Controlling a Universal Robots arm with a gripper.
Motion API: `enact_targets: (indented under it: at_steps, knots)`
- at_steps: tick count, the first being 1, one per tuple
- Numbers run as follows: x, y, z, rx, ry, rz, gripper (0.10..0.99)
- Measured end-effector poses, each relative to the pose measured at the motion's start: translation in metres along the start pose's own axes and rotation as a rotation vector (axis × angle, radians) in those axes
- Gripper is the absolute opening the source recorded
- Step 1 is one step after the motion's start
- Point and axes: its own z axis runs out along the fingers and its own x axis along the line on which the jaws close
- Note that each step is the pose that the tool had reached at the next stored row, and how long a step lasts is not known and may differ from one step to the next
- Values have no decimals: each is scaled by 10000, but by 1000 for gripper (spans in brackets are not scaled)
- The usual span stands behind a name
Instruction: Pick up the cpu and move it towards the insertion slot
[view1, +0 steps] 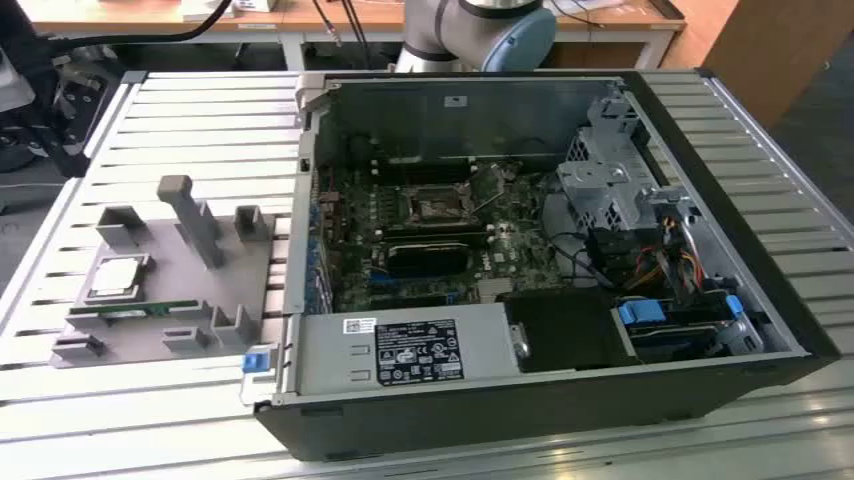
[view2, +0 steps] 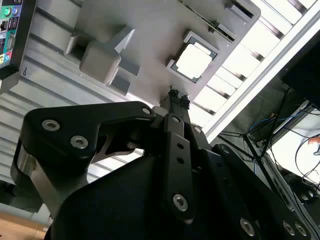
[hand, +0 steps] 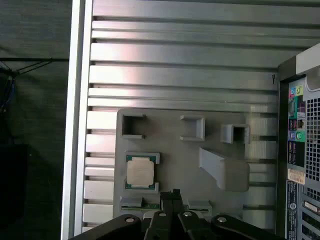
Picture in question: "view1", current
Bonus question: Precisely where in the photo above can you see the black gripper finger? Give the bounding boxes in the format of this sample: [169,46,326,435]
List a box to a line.
[44,119,92,177]

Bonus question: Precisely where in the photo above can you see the silver CPU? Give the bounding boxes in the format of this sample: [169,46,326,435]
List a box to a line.
[88,256,154,301]

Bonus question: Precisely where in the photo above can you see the CPU socket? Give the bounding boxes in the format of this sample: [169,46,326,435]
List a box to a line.
[405,184,481,226]

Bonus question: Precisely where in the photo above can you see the black RAM slot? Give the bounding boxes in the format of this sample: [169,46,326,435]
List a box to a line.
[383,224,489,237]
[381,232,490,245]

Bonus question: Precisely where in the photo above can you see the white box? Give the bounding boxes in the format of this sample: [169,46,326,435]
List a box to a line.
[183,0,239,24]

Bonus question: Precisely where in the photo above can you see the grey parts rack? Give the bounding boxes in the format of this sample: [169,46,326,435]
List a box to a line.
[50,174,293,371]

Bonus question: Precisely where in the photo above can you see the green RAM stick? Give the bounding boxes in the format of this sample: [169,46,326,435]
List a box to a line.
[68,298,203,320]

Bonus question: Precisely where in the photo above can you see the blue case latch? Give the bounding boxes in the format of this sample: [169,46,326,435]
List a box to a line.
[243,351,279,375]

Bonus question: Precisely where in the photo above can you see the silver power supply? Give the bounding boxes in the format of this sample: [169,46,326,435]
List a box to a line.
[293,302,523,397]

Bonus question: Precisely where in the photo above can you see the black graphics card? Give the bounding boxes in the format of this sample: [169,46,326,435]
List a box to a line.
[383,240,473,280]

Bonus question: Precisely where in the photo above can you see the metal socket cover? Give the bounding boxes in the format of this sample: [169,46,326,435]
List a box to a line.
[465,161,517,196]

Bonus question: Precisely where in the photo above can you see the small silver heat sink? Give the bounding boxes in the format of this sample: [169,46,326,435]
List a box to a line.
[478,278,517,302]

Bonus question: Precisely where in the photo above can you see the green motherboard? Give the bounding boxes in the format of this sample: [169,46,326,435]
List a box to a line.
[310,158,569,315]

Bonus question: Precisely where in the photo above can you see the silver metal drive cage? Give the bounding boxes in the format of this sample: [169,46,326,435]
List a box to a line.
[555,95,702,236]

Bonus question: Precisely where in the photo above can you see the black open PC case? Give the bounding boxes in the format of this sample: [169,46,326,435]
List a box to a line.
[251,68,844,464]

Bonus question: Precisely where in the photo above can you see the white papers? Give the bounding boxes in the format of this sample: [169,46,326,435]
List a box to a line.
[550,0,646,17]

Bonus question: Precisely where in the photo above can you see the hard disk in blue carrier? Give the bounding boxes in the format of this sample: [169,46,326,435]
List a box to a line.
[614,294,733,364]

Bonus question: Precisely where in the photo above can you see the wooden cabinet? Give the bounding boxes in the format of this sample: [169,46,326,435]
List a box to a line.
[660,0,854,132]

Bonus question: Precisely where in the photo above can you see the thin black inner cable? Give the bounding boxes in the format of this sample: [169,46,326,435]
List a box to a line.
[543,230,620,291]

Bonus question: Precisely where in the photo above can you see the coloured wire bundle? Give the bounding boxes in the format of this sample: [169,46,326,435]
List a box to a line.
[626,214,710,294]

